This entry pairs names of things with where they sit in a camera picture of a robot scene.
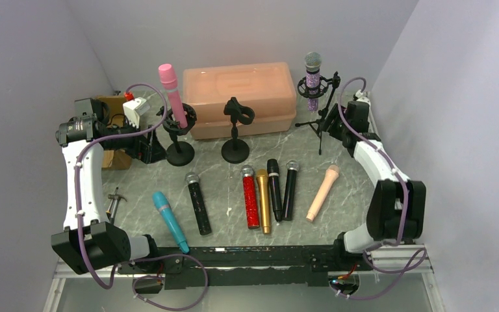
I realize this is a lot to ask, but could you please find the black shock mount round-base stand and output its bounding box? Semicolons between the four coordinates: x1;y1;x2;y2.
157;103;199;168

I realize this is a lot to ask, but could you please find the brown cardboard box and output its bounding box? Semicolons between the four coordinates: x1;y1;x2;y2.
96;95;143;171

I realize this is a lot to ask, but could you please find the black tripod shock mount stand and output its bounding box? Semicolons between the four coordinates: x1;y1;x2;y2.
295;71;341;155

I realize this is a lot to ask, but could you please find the blue plastic microphone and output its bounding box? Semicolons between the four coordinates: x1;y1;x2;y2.
152;192;190;254

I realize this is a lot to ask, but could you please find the black glitter microphone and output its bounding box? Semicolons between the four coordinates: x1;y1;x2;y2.
185;172;212;236

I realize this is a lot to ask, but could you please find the peach beige microphone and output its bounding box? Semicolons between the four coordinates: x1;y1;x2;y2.
306;164;340;222

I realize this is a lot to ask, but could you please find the purple glitter microphone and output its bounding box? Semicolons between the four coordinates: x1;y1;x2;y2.
305;52;322;112

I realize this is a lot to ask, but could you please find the pink microphone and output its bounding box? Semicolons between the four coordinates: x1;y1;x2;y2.
158;63;188;129

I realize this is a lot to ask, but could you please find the black silver-head microphone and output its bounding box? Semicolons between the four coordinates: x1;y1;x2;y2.
282;160;300;221

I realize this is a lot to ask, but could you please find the black clip round-base stand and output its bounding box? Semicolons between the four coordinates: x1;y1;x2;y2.
221;97;255;164

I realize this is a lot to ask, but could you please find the slim black microphone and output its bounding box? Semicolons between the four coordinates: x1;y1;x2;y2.
267;159;283;222

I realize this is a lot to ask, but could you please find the red glitter microphone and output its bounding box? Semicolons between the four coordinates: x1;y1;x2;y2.
240;165;260;229

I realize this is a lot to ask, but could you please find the gold microphone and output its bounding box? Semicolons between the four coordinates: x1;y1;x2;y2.
255;169;272;235

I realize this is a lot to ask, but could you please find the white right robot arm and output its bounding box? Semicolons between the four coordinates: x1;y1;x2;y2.
324;101;426;254

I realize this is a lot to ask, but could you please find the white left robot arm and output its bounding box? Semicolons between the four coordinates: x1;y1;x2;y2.
51;97;166;274

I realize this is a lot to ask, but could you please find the grey metal hammer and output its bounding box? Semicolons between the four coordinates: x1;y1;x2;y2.
107;187;127;220

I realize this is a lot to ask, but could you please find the pink plastic storage box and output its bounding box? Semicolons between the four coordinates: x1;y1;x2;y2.
182;62;296;140

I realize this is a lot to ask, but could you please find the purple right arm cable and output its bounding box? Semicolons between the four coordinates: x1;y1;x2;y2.
329;76;428;301

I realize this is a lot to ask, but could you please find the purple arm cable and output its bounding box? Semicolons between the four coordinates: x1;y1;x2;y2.
73;83;209;312
329;76;428;301

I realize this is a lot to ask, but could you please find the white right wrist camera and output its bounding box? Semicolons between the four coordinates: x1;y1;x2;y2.
353;90;371;105

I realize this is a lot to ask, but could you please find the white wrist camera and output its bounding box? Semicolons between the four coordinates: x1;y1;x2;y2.
123;97;150;128
353;90;371;105

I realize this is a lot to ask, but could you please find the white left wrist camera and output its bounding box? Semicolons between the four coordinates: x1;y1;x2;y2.
123;97;150;128

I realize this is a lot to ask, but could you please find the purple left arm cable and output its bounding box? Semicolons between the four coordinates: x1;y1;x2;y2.
73;83;209;312

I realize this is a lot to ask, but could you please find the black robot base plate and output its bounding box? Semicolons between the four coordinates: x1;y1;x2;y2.
119;241;371;290

